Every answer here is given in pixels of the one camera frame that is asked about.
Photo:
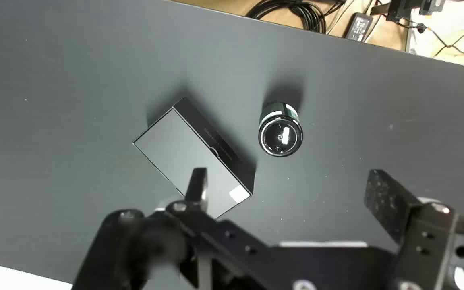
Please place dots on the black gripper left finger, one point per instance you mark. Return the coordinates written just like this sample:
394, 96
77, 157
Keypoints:
135, 242

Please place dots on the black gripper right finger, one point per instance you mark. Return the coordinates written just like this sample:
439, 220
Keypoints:
430, 236

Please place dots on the small dark green-labelled bottle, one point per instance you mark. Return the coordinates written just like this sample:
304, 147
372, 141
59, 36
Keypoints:
278, 135

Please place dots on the black rectangular box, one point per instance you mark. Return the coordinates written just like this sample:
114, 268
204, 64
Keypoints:
188, 151

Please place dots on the black power adapter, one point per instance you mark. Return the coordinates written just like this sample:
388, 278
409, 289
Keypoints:
357, 27

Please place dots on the black device with plugs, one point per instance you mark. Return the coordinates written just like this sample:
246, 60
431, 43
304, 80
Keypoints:
402, 9

